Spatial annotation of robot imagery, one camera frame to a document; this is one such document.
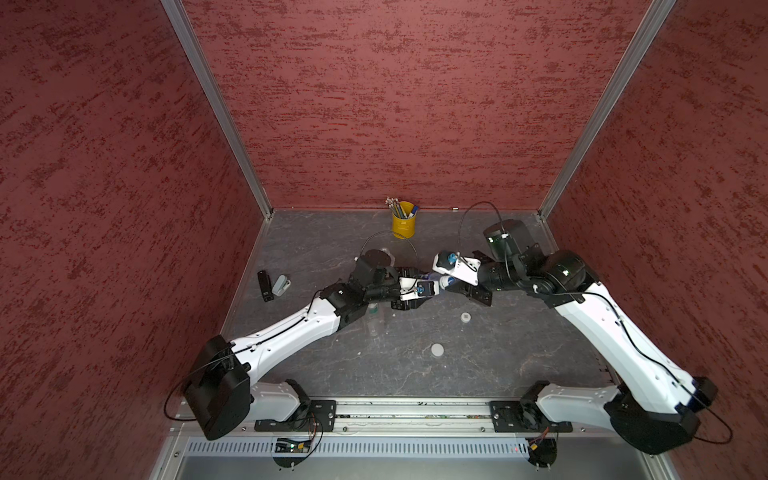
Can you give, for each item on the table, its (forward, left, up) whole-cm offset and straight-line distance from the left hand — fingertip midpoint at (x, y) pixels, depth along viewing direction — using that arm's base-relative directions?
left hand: (424, 284), depth 74 cm
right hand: (-4, -6, +7) cm, 10 cm away
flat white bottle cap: (-9, -5, -22) cm, 24 cm away
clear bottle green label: (-1, +14, -23) cm, 27 cm away
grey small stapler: (+10, +45, -19) cm, 50 cm away
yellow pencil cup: (+33, +4, -16) cm, 37 cm away
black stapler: (+9, +50, -19) cm, 54 cm away
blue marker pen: (+38, 0, -10) cm, 39 cm away
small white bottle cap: (+1, -15, -22) cm, 26 cm away
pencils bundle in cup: (+34, +7, -7) cm, 36 cm away
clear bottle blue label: (-5, -4, +9) cm, 11 cm away
